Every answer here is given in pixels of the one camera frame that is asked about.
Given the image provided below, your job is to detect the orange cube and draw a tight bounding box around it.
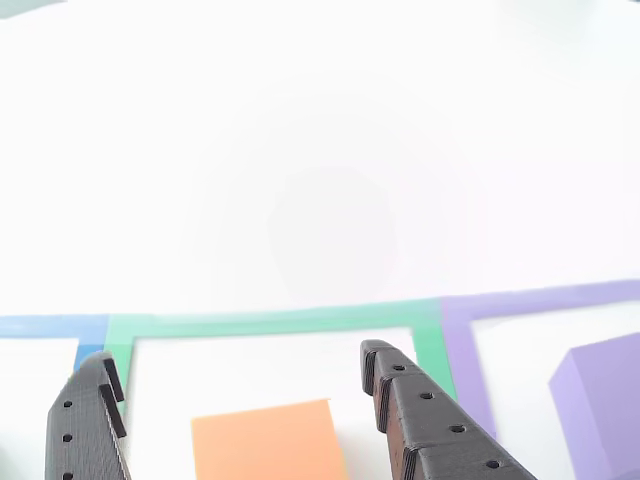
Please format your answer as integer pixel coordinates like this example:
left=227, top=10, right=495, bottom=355
left=190, top=398, right=349, bottom=480

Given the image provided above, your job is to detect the blue tape square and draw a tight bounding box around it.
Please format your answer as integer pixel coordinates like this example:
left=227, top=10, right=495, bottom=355
left=0, top=313, right=111, bottom=374

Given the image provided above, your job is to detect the purple cube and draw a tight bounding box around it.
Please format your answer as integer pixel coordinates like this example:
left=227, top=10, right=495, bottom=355
left=548, top=332, right=640, bottom=480

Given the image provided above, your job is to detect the purple tape square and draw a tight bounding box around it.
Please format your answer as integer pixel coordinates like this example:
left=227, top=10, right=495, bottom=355
left=439, top=278, right=640, bottom=444

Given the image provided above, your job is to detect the green tape square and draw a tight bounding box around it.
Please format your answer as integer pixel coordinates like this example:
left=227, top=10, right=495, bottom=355
left=102, top=297, right=459, bottom=416

